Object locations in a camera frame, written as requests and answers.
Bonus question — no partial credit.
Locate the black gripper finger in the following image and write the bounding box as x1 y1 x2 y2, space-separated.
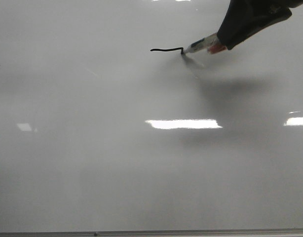
217 0 292 50

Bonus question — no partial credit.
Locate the white whiteboard marker pen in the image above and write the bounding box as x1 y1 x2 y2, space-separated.
181 33 227 54

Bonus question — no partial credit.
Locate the white glossy whiteboard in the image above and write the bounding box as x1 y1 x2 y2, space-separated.
0 0 303 232

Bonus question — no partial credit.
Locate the grey aluminium whiteboard frame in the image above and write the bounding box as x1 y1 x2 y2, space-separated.
0 228 303 237

